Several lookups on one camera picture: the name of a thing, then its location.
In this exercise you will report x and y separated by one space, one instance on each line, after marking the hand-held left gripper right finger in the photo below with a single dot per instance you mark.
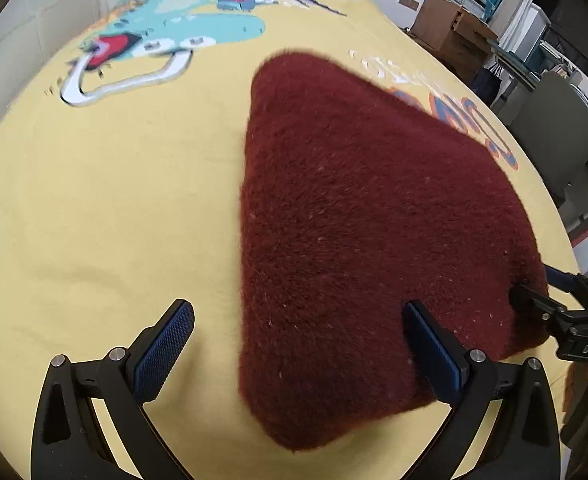
431 347

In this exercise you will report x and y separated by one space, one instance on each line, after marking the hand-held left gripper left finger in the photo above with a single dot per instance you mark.
166 342

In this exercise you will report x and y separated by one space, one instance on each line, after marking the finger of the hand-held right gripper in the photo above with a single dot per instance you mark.
561 277
536 302

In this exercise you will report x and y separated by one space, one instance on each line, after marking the maroon knit sweater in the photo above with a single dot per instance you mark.
349 210

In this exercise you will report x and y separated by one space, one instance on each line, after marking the grey chair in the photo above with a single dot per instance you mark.
556 135

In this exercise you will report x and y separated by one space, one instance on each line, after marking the yellow printed blanket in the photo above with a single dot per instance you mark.
99 210

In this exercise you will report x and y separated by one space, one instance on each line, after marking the dark blue bag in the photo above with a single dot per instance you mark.
487 87

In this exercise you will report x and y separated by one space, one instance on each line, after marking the wooden nightstand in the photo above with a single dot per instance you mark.
453 35

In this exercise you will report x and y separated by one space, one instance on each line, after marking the white wardrobe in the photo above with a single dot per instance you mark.
29 40

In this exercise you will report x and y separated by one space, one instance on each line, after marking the wall switch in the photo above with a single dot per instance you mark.
408 2

